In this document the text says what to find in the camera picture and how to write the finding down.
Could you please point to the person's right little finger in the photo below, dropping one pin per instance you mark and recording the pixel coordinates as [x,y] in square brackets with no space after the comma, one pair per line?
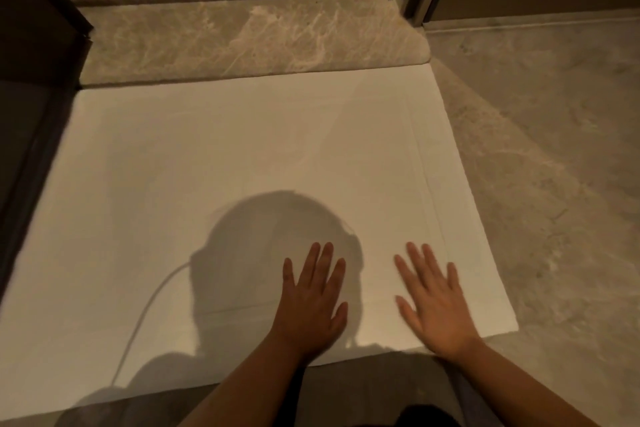
[453,277]

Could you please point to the person's left middle finger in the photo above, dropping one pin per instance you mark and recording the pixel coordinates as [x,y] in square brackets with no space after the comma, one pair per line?
[324,264]

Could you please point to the dark glass door panel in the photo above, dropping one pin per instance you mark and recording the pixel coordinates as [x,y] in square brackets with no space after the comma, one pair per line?
[30,106]

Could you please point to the person's right middle finger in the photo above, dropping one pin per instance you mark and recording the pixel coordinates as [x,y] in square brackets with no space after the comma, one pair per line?
[421,264]

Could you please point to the person's left hand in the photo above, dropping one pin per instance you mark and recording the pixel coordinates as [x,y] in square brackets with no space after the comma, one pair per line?
[307,311]

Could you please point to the person's left forearm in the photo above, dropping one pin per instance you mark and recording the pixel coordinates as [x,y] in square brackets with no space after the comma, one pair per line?
[245,391]

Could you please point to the person's left thumb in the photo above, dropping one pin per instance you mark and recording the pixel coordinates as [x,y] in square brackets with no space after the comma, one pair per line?
[341,317]

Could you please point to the person's left little finger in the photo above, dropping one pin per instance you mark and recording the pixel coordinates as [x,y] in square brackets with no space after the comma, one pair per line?
[288,275]

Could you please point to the person's grey trousers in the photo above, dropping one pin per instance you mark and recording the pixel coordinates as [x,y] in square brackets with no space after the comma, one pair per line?
[370,391]

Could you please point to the person's right hand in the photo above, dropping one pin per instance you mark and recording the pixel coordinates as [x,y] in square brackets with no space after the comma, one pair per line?
[440,314]

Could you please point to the white bath mat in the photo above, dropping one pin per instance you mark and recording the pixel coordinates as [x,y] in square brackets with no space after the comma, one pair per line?
[260,161]

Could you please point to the person's right thumb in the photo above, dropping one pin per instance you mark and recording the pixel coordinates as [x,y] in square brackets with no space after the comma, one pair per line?
[407,314]

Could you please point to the person's right forearm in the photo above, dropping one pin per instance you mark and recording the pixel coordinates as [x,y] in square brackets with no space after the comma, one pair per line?
[515,386]

